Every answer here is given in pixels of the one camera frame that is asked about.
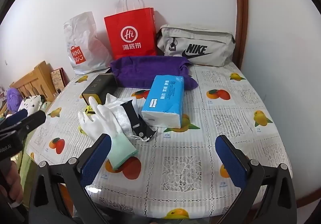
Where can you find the brown patterned box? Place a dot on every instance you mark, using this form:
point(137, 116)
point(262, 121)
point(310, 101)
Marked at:
point(59, 78)

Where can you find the white packet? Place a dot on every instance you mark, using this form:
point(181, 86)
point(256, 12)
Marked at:
point(123, 118)

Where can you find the brown wooden door frame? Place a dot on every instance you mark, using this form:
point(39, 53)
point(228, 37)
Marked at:
point(241, 13)

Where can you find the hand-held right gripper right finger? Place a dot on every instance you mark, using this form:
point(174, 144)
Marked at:
point(230, 161)

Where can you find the green bedsheet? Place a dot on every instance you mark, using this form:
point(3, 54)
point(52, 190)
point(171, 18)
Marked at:
point(26, 171)

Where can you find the purple towel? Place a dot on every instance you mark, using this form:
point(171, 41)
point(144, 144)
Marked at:
point(140, 71)

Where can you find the person's left hand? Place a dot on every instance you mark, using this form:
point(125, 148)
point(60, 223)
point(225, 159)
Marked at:
point(14, 181)

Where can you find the red paper bag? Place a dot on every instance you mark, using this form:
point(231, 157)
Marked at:
point(130, 26)

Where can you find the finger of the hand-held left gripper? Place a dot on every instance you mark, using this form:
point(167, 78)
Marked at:
point(32, 120)
point(15, 117)

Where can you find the purple plush toy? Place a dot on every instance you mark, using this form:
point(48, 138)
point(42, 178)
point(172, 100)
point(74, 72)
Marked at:
point(12, 97)

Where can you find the white spotted cloth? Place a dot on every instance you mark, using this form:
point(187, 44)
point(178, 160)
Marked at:
point(31, 102)

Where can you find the yellow black cloth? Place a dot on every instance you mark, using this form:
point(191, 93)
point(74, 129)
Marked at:
point(88, 110)

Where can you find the wooden headboard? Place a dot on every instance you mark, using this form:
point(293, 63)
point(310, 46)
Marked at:
point(35, 76)

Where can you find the blue tissue pack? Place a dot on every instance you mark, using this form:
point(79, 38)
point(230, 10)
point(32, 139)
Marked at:
point(163, 98)

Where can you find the dark green tin box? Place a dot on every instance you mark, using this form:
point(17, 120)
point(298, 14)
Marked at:
point(100, 86)

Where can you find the fruit print tablecloth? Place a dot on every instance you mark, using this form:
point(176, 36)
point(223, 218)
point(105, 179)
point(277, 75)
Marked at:
point(200, 113)

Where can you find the grey waist bag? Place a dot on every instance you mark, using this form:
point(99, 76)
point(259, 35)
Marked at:
point(195, 36)

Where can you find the white plastic shopping bag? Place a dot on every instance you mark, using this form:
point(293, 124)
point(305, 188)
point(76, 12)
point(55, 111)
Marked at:
point(80, 38)

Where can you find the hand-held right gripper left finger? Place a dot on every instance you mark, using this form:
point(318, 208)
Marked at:
point(96, 161)

